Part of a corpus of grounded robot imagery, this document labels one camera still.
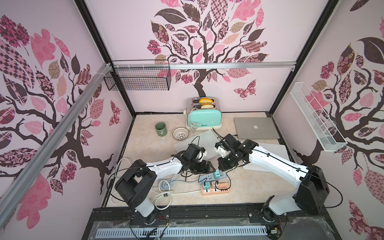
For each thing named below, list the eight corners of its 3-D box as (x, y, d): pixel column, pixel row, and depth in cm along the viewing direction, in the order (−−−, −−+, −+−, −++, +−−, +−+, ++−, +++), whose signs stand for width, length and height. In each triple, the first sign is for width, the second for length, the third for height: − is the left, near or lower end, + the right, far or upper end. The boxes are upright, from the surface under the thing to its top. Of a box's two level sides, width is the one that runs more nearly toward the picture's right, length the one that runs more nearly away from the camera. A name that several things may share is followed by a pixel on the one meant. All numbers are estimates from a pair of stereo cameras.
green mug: (155, 136, 109) (153, 130, 104) (157, 127, 114) (155, 122, 109) (166, 136, 109) (165, 130, 103) (168, 127, 114) (166, 122, 109)
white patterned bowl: (173, 140, 105) (172, 136, 102) (174, 131, 110) (173, 127, 107) (188, 140, 105) (188, 136, 102) (188, 131, 110) (188, 127, 107)
